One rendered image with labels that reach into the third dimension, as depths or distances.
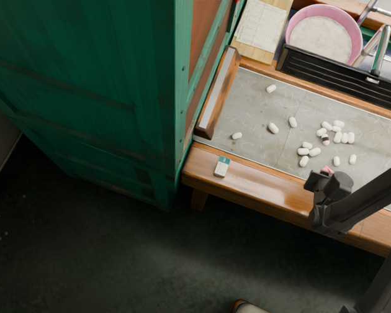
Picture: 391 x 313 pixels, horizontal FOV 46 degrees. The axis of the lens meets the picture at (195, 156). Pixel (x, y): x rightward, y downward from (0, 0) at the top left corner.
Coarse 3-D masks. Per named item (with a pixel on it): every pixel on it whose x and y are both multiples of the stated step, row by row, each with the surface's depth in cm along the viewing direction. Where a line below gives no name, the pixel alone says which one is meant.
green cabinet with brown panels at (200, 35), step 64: (0, 0) 68; (64, 0) 61; (128, 0) 53; (192, 0) 59; (0, 64) 94; (64, 64) 84; (128, 64) 70; (192, 64) 93; (64, 128) 131; (128, 128) 109; (192, 128) 137
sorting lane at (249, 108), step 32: (256, 96) 155; (288, 96) 155; (320, 96) 156; (224, 128) 151; (256, 128) 152; (288, 128) 152; (320, 128) 153; (352, 128) 153; (384, 128) 154; (256, 160) 149; (288, 160) 149; (320, 160) 150; (384, 160) 151; (352, 192) 148
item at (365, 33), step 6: (372, 0) 149; (378, 0) 148; (366, 6) 153; (372, 6) 151; (366, 12) 155; (378, 12) 153; (384, 12) 153; (390, 12) 153; (360, 18) 159; (360, 24) 162; (366, 30) 166; (372, 30) 166; (366, 36) 166; (372, 36) 165; (390, 36) 165; (390, 42) 165; (390, 48) 168
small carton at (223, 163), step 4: (220, 156) 144; (224, 156) 144; (220, 160) 144; (224, 160) 144; (228, 160) 144; (220, 164) 143; (224, 164) 143; (228, 164) 143; (216, 168) 143; (220, 168) 143; (224, 168) 143; (216, 172) 143; (220, 172) 143; (224, 172) 143; (220, 176) 144; (224, 176) 143
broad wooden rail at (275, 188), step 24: (192, 144) 147; (192, 168) 145; (240, 168) 145; (264, 168) 147; (216, 192) 154; (240, 192) 144; (264, 192) 144; (288, 192) 144; (288, 216) 150; (384, 216) 143; (360, 240) 146; (384, 240) 141
